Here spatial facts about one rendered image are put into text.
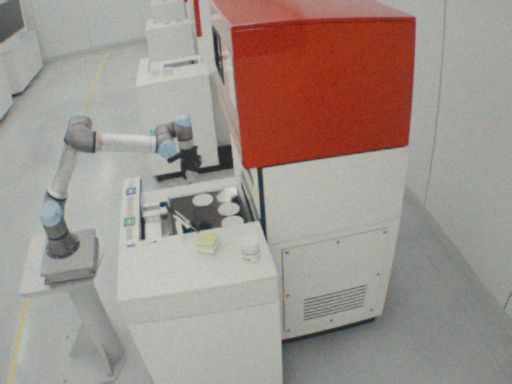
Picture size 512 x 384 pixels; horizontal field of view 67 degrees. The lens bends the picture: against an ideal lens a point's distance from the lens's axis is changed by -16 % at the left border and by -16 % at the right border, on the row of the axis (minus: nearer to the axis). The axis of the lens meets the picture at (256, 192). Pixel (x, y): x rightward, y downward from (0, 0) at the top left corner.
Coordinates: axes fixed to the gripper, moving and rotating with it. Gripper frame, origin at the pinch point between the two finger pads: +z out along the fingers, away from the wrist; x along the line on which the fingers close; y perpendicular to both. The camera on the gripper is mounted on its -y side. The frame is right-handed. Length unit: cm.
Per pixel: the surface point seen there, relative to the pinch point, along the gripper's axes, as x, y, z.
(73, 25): 577, -561, 30
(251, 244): -44, 47, -7
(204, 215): -11.8, 12.1, 9.4
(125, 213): -26.7, -22.4, 3.3
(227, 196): 5.2, 17.4, 9.5
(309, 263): -8, 61, 34
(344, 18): 0, 74, -82
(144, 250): -48.5, 0.3, 2.8
